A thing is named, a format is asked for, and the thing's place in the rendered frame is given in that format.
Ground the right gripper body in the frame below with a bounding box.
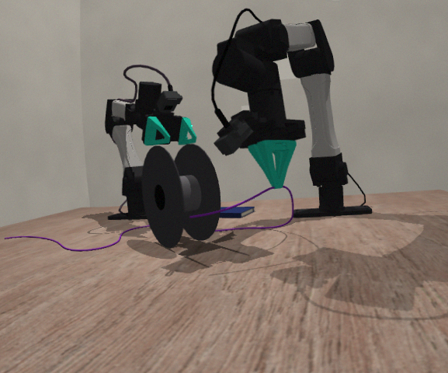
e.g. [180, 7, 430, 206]
[142, 93, 182, 145]

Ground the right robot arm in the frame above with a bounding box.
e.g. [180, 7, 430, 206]
[105, 82, 183, 220]

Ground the black cable reel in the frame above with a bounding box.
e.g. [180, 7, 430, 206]
[142, 144, 221, 248]

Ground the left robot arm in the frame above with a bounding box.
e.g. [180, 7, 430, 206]
[214, 19, 372, 218]

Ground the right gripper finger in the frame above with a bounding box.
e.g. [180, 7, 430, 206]
[144, 117, 170, 145]
[178, 117, 196, 145]

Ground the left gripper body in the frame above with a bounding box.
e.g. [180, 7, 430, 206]
[217, 90, 306, 148]

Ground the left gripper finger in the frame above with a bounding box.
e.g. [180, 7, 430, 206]
[248, 144, 283, 187]
[257, 140, 297, 189]

